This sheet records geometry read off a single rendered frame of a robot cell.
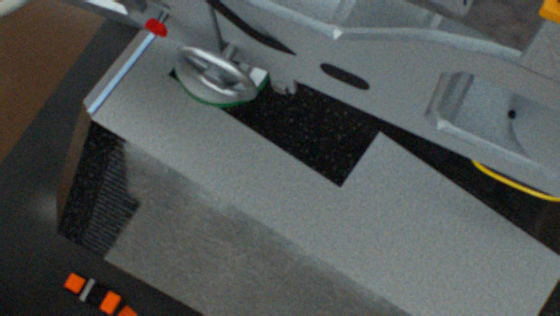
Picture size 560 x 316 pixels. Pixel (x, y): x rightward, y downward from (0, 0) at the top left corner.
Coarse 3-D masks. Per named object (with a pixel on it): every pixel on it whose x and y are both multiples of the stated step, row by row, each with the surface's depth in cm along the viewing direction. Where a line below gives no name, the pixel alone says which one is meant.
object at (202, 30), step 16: (160, 0) 118; (176, 0) 115; (192, 0) 112; (144, 16) 128; (176, 16) 121; (192, 16) 118; (208, 16) 115; (176, 32) 128; (192, 32) 124; (208, 32) 121; (208, 48) 127
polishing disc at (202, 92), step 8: (176, 48) 163; (176, 56) 162; (176, 64) 162; (240, 64) 161; (184, 72) 161; (248, 72) 160; (256, 72) 160; (264, 72) 160; (184, 80) 160; (192, 80) 160; (256, 80) 160; (192, 88) 160; (200, 88) 160; (208, 88) 160; (240, 88) 159; (200, 96) 159; (208, 96) 159; (216, 96) 159; (224, 96) 159
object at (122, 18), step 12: (60, 0) 160; (72, 0) 156; (84, 0) 152; (96, 0) 151; (108, 0) 156; (96, 12) 156; (108, 12) 152; (120, 12) 148; (132, 24) 151; (240, 60) 140; (252, 60) 137; (276, 84) 132
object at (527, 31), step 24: (408, 0) 82; (432, 0) 80; (456, 0) 78; (480, 0) 76; (504, 0) 74; (528, 0) 72; (480, 24) 80; (504, 24) 78; (528, 24) 76; (552, 24) 71; (528, 48) 77; (552, 48) 75; (552, 72) 79
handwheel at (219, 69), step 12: (180, 48) 119; (192, 48) 117; (204, 48) 116; (228, 48) 123; (180, 60) 123; (192, 60) 121; (216, 60) 115; (228, 60) 116; (192, 72) 127; (204, 72) 121; (216, 72) 120; (228, 72) 116; (240, 72) 117; (204, 84) 128; (216, 84) 123; (252, 84) 119; (228, 96) 128; (240, 96) 126; (252, 96) 122
